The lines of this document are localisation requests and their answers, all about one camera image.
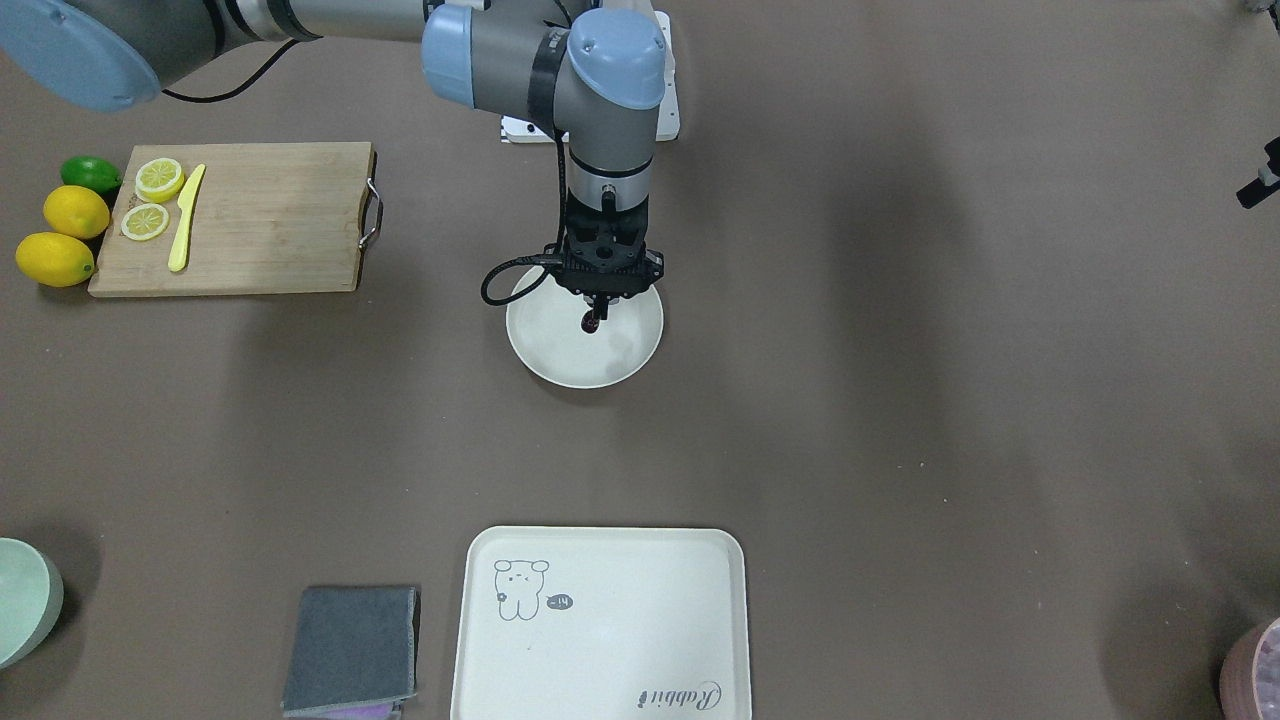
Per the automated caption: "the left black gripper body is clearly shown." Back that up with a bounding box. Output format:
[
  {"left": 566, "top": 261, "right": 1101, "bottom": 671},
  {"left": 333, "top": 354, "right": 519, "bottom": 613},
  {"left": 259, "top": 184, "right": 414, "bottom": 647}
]
[{"left": 1258, "top": 138, "right": 1280, "bottom": 187}]

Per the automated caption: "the pink bowl with ice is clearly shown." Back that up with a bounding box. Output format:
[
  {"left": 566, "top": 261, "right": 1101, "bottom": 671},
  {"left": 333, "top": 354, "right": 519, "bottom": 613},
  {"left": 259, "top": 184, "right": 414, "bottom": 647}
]
[{"left": 1219, "top": 619, "right": 1279, "bottom": 719}]

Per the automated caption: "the far whole lemon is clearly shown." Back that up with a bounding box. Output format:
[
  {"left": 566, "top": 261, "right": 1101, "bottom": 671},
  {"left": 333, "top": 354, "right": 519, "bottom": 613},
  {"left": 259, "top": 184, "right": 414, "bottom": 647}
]
[{"left": 15, "top": 232, "right": 96, "bottom": 288}]

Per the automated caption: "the grey folded cloth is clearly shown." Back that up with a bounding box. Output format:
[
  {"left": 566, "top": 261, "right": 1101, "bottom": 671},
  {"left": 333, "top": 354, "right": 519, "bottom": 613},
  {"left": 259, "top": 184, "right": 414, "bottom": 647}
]
[{"left": 282, "top": 585, "right": 419, "bottom": 719}]

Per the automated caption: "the yellow plastic knife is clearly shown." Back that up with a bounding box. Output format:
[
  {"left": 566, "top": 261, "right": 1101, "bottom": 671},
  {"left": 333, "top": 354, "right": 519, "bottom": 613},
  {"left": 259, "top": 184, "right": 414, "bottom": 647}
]
[{"left": 166, "top": 163, "right": 207, "bottom": 273}]

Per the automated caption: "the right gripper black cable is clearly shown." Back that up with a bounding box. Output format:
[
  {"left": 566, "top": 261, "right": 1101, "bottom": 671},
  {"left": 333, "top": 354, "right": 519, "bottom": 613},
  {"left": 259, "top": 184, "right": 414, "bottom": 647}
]
[{"left": 480, "top": 129, "right": 573, "bottom": 307}]

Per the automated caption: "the whole lemon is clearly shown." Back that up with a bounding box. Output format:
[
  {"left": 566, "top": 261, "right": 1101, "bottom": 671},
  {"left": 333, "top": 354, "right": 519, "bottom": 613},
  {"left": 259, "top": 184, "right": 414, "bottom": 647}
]
[
  {"left": 42, "top": 184, "right": 111, "bottom": 240},
  {"left": 15, "top": 232, "right": 96, "bottom": 288}
]

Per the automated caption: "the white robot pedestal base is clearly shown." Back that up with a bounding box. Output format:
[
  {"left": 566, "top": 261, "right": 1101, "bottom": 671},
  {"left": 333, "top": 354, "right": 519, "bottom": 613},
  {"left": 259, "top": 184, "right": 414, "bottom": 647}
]
[{"left": 499, "top": 6, "right": 681, "bottom": 143}]

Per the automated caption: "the cream rabbit tray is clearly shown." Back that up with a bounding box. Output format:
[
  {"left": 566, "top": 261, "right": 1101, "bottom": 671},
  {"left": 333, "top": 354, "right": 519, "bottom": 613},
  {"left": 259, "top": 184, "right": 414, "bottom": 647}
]
[{"left": 451, "top": 527, "right": 753, "bottom": 719}]

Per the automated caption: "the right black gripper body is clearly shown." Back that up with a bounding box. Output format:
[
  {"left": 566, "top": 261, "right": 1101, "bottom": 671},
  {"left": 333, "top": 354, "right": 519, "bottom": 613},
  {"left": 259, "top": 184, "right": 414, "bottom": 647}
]
[{"left": 541, "top": 193, "right": 666, "bottom": 299}]

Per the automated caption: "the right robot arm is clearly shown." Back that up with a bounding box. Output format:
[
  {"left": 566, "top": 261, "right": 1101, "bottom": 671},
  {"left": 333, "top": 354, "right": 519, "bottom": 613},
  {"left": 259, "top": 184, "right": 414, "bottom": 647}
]
[{"left": 1, "top": 1, "right": 668, "bottom": 333}]

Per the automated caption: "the dark red cherry pair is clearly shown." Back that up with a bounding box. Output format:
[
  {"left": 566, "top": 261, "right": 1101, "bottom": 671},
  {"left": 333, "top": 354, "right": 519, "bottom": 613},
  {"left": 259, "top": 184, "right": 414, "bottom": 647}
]
[{"left": 580, "top": 310, "right": 602, "bottom": 334}]

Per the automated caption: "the upper lemon slice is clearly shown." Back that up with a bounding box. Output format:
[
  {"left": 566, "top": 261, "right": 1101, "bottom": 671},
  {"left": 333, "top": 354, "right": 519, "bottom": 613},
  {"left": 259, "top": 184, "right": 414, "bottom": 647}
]
[{"left": 133, "top": 158, "right": 187, "bottom": 205}]

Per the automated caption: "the cream round plate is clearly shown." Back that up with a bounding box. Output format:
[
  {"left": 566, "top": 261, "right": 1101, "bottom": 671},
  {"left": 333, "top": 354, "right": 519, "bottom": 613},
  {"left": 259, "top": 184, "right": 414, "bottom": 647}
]
[{"left": 506, "top": 279, "right": 666, "bottom": 389}]

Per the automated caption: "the lower lemon slice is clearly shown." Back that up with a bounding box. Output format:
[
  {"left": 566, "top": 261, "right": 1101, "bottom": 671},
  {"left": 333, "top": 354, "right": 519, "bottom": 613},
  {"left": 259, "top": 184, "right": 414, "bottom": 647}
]
[{"left": 118, "top": 202, "right": 172, "bottom": 242}]

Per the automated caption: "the lemon slice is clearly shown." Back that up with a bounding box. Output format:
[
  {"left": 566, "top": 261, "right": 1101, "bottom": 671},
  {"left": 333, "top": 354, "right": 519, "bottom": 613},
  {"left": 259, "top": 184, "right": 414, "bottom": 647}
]
[
  {"left": 133, "top": 158, "right": 187, "bottom": 205},
  {"left": 118, "top": 202, "right": 172, "bottom": 242}
]

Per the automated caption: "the green lime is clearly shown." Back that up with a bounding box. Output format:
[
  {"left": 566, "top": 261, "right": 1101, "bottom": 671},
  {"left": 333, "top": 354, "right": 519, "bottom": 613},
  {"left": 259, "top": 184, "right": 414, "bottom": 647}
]
[{"left": 59, "top": 155, "right": 123, "bottom": 195}]

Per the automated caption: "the near whole lemon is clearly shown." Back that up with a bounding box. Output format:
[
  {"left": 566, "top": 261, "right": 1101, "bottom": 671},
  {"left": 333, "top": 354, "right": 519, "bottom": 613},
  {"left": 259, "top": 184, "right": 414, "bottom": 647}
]
[{"left": 42, "top": 184, "right": 111, "bottom": 240}]

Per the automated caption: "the mint green bowl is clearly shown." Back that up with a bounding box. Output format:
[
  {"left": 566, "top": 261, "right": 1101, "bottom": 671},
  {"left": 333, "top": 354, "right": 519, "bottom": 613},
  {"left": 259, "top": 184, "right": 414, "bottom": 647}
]
[{"left": 1, "top": 538, "right": 64, "bottom": 669}]

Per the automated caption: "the bamboo cutting board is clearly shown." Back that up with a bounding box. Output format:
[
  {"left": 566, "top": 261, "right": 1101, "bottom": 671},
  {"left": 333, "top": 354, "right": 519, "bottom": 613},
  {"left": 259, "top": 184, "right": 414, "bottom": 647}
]
[{"left": 88, "top": 141, "right": 376, "bottom": 299}]

